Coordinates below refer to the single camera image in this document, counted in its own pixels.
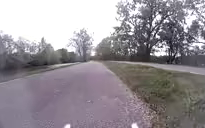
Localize bare tall tree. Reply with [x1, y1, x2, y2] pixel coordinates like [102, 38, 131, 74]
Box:
[68, 28, 95, 63]

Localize grey asphalt path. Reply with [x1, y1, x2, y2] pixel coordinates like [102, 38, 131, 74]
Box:
[0, 60, 158, 128]

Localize row of tall trees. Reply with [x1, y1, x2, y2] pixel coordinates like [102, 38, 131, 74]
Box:
[94, 0, 205, 68]

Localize grass strip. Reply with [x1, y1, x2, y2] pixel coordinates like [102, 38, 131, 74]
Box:
[101, 60, 205, 128]

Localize row of bushes and trees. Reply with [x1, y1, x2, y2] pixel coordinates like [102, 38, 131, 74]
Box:
[0, 23, 78, 72]

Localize grey side road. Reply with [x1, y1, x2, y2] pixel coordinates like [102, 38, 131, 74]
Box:
[104, 60, 205, 78]

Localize grass verge with dirt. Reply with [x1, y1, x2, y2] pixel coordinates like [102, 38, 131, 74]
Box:
[0, 61, 82, 87]

